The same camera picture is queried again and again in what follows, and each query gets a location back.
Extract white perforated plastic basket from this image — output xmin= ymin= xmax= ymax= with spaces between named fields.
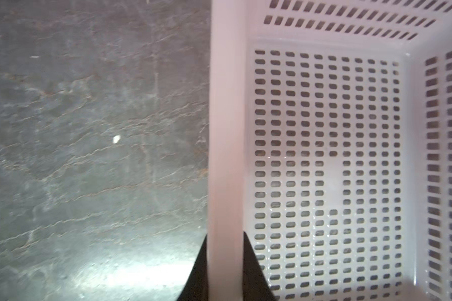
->
xmin=207 ymin=1 xmax=452 ymax=300

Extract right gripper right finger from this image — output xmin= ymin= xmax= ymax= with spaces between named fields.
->
xmin=242 ymin=232 xmax=276 ymax=301

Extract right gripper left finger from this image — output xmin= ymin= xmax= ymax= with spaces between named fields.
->
xmin=177 ymin=237 xmax=208 ymax=301

